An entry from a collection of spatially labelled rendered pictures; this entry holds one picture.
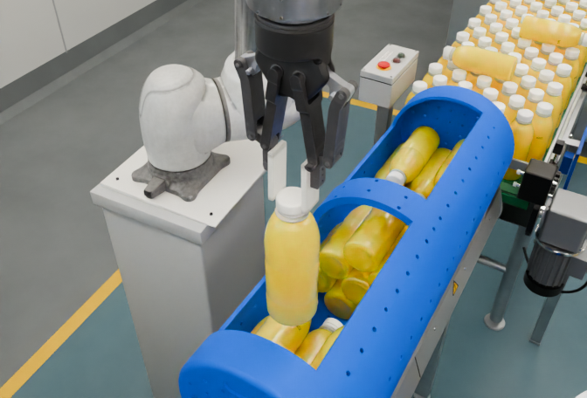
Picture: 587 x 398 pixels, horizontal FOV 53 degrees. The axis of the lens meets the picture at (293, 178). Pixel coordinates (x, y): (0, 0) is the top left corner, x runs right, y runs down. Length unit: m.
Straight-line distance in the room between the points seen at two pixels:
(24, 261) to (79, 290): 0.34
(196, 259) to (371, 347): 0.64
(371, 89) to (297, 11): 1.22
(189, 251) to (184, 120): 0.32
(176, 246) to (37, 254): 1.51
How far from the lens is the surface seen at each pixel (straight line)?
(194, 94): 1.31
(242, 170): 1.47
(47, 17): 4.07
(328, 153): 0.61
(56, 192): 3.20
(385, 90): 1.72
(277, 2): 0.52
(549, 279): 1.89
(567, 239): 1.77
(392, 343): 0.93
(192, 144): 1.36
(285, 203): 0.68
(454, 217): 1.12
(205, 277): 1.46
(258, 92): 0.64
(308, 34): 0.54
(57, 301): 2.66
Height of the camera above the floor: 1.91
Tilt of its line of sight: 39 degrees down
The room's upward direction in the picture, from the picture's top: straight up
